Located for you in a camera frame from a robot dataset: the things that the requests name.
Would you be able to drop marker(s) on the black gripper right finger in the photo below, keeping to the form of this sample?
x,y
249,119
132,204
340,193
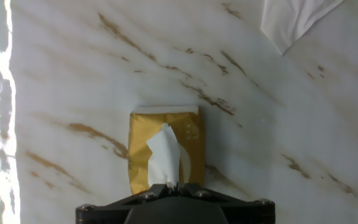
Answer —
x,y
250,214

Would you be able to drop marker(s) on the gold tissue pack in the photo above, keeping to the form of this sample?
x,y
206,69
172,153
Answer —
x,y
141,149

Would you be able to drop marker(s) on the loose flat white napkin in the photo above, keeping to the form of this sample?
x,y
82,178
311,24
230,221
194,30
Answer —
x,y
287,21

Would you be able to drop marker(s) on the white pulled napkin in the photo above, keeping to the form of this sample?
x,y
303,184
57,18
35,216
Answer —
x,y
163,155

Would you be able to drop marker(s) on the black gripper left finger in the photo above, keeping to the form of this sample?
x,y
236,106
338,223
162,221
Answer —
x,y
104,214

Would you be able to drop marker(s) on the marble pattern table mat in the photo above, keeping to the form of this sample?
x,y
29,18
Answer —
x,y
259,124

